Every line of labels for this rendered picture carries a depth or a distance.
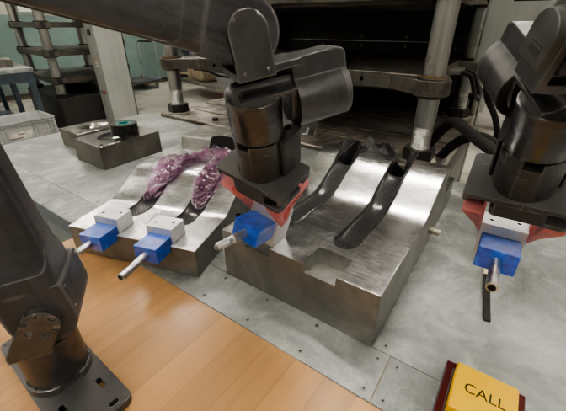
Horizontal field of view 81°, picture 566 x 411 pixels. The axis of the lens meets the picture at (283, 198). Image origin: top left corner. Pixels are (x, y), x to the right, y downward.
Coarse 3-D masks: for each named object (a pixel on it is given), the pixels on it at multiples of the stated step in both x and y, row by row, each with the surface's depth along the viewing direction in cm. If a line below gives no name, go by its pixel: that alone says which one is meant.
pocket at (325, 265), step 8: (320, 248) 48; (312, 256) 47; (320, 256) 49; (328, 256) 48; (336, 256) 47; (312, 264) 48; (320, 264) 49; (328, 264) 49; (336, 264) 48; (344, 264) 47; (304, 272) 46; (312, 272) 48; (320, 272) 48; (328, 272) 48; (336, 272) 48; (328, 280) 44
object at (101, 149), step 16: (144, 128) 110; (80, 144) 99; (96, 144) 96; (112, 144) 96; (128, 144) 100; (144, 144) 105; (160, 144) 110; (80, 160) 103; (96, 160) 97; (112, 160) 97; (128, 160) 102
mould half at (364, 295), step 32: (320, 160) 71; (384, 160) 67; (416, 160) 67; (352, 192) 63; (416, 192) 60; (448, 192) 74; (320, 224) 54; (384, 224) 55; (416, 224) 55; (256, 256) 50; (288, 256) 46; (352, 256) 46; (384, 256) 46; (416, 256) 57; (288, 288) 49; (320, 288) 45; (352, 288) 42; (384, 288) 41; (320, 320) 48; (352, 320) 44; (384, 320) 47
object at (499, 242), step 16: (496, 224) 42; (512, 224) 42; (528, 224) 42; (480, 240) 41; (496, 240) 41; (512, 240) 41; (480, 256) 40; (496, 256) 39; (512, 256) 38; (496, 272) 36; (512, 272) 38; (496, 288) 35
